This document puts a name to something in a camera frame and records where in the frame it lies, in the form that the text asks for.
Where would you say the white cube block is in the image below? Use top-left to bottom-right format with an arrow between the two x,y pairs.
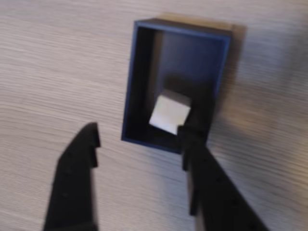
148,89 -> 192,135

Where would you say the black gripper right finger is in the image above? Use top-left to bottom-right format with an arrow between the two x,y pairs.
177,125 -> 270,231

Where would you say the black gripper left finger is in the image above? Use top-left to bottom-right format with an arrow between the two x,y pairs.
42,122 -> 102,231

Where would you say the dark open box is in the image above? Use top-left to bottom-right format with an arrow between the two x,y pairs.
121,18 -> 233,154

